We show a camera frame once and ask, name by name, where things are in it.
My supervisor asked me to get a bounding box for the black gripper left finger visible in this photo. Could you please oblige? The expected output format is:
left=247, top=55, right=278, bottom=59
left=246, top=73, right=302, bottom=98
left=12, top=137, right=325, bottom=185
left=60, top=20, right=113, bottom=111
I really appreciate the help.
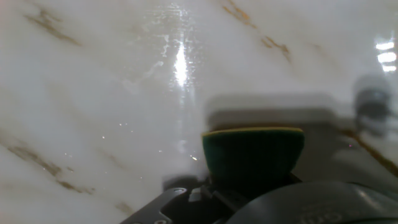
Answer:
left=119, top=185, right=247, bottom=224

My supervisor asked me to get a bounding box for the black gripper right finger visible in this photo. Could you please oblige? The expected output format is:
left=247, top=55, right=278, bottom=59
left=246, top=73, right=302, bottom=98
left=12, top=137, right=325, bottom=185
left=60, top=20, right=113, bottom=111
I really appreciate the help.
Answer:
left=287, top=172, right=303, bottom=185

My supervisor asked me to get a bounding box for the green yellow sponge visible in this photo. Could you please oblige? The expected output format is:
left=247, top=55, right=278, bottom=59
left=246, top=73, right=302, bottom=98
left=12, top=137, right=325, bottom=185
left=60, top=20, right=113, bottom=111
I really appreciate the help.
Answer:
left=201, top=126, right=305, bottom=187

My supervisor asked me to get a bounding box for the marble pattern board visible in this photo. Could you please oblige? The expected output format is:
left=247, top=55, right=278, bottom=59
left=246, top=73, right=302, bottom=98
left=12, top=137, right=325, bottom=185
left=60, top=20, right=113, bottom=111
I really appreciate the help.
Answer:
left=0, top=0, right=398, bottom=224

